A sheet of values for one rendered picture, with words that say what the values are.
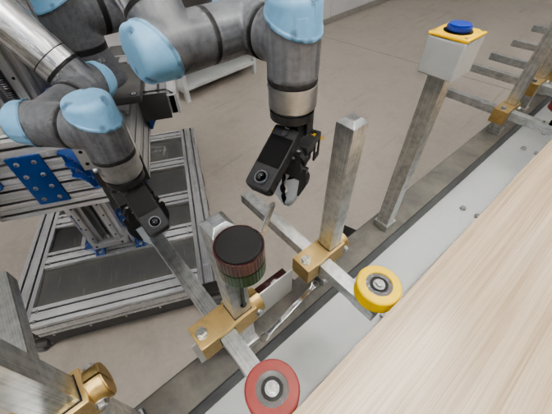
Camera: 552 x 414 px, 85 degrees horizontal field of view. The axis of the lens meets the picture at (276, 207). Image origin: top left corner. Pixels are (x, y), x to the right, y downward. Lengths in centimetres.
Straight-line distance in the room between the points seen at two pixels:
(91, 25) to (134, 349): 125
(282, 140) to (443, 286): 39
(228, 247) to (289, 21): 28
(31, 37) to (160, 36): 33
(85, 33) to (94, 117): 39
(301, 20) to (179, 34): 15
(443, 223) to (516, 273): 46
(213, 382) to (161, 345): 86
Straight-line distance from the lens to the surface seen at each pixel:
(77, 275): 165
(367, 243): 89
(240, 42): 49
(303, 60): 44
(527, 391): 61
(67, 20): 90
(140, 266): 154
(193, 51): 45
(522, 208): 86
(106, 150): 57
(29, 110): 63
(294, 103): 46
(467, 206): 124
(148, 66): 43
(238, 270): 34
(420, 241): 106
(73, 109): 55
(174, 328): 157
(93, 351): 168
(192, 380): 74
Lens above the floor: 140
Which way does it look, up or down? 47 degrees down
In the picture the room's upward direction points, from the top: 1 degrees counter-clockwise
